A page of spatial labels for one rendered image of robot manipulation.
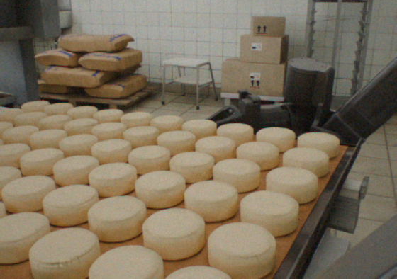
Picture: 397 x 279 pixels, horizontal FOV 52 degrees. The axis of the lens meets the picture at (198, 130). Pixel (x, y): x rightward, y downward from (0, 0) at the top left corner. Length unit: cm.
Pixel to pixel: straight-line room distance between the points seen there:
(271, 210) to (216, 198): 5
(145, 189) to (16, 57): 78
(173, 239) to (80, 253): 7
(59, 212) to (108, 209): 5
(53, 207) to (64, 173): 8
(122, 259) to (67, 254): 4
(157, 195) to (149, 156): 9
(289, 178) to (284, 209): 6
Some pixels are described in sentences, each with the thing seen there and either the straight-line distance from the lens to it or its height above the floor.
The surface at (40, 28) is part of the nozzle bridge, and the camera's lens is 102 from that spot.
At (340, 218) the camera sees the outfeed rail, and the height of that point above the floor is 86.
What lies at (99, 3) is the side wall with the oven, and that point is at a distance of 512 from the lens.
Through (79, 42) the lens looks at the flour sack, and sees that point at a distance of 432.
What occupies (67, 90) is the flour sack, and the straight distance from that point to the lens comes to 437.
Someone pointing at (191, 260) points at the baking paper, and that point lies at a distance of 33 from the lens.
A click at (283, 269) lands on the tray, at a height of 93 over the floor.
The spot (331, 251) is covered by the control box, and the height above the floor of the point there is 84.
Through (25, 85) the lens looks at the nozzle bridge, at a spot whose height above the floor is 90.
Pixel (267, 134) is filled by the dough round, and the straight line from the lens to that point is 54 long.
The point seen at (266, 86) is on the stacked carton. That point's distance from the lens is 395.
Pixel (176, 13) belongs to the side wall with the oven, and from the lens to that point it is 465.
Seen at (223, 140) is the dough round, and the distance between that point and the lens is 51.
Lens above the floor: 112
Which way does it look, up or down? 19 degrees down
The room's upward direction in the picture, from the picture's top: straight up
